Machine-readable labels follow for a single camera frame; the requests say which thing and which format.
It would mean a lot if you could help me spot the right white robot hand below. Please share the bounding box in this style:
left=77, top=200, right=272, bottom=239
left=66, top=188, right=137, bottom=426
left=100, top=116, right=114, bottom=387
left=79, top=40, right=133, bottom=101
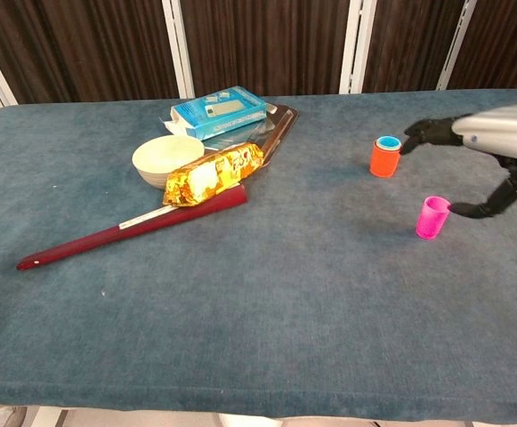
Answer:
left=400, top=103, right=517, bottom=219

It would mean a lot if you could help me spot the blue plastic cup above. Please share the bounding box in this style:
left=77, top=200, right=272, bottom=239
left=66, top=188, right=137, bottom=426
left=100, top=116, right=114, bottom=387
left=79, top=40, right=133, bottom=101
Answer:
left=376, top=135, right=402, bottom=152

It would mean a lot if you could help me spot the pink plastic cup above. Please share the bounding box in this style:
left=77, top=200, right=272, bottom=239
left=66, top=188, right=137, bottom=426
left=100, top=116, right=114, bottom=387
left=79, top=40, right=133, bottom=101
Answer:
left=415, top=196, right=452, bottom=241

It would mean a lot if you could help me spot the dark brown slatted panel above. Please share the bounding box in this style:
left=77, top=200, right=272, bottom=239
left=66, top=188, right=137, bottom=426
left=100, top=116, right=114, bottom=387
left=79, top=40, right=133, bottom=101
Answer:
left=363, top=0, right=468, bottom=93
left=182, top=0, right=352, bottom=98
left=0, top=0, right=182, bottom=106
left=448, top=0, right=517, bottom=90

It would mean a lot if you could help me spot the orange plastic cup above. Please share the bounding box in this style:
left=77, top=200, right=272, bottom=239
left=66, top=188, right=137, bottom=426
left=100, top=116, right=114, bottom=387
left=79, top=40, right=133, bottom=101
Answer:
left=369, top=137, right=402, bottom=179

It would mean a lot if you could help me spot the silver metal tray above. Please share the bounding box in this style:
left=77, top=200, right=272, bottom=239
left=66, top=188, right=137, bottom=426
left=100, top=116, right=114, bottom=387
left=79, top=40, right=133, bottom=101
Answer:
left=204, top=103, right=300, bottom=168

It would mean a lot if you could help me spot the blue table cloth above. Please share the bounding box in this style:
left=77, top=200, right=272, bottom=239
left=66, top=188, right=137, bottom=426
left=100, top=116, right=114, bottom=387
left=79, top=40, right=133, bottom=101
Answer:
left=0, top=88, right=517, bottom=423

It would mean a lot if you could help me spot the blue cardboard product box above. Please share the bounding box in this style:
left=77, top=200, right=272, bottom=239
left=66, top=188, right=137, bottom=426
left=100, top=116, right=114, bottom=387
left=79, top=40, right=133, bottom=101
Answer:
left=158, top=85, right=268, bottom=141

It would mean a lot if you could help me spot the golden snack package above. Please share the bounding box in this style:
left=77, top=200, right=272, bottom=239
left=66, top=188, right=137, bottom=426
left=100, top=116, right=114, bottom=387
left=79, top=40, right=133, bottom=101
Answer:
left=162, top=141, right=265, bottom=209

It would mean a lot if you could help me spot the cream round bowl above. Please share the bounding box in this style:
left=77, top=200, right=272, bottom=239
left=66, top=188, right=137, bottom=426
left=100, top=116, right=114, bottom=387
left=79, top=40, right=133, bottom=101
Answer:
left=132, top=134, right=206, bottom=190

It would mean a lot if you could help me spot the dark red long shoehorn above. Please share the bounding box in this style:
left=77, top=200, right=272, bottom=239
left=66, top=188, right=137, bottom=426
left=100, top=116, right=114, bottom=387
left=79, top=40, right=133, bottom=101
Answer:
left=16, top=184, right=248, bottom=271

